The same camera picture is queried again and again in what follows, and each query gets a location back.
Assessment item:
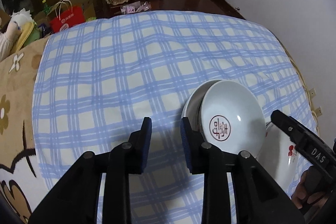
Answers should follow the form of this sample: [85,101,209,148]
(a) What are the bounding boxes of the large cherry plate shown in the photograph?
[257,122,298,191]

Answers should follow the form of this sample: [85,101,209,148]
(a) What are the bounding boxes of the plain white bowl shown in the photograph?
[181,79,221,132]

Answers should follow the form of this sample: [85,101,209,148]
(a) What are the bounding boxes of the blue patterned emblem bowl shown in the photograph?
[199,80,266,156]

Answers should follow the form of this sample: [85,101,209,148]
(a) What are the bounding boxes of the right hand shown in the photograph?
[291,170,328,209]

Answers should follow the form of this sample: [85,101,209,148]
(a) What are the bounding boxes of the blue checked cloth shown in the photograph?
[32,11,317,223]

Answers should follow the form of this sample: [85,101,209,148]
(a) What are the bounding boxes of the brown patterned blanket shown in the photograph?
[1,38,47,223]

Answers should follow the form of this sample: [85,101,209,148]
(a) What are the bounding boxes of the open box pink packets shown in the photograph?
[121,1,151,15]

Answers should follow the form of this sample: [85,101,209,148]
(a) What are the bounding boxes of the red paper shopping bag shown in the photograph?
[50,0,85,33]

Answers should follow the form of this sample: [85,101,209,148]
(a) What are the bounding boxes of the cardboard box on floor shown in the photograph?
[48,0,97,22]

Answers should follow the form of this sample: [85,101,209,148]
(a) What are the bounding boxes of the yellow green plush toy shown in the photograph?
[11,22,41,53]

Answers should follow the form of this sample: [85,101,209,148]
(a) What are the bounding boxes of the green bottle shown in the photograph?
[42,0,51,15]

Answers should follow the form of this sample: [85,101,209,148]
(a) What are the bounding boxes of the white plush toy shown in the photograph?
[1,8,34,61]

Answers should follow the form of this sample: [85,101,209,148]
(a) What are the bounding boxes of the wall socket near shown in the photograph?
[314,107,322,117]

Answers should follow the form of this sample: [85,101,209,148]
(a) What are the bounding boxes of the wall socket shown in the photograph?
[314,107,322,117]
[309,88,316,98]

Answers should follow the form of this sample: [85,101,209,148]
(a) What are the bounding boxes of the wall socket far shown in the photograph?
[309,88,316,98]

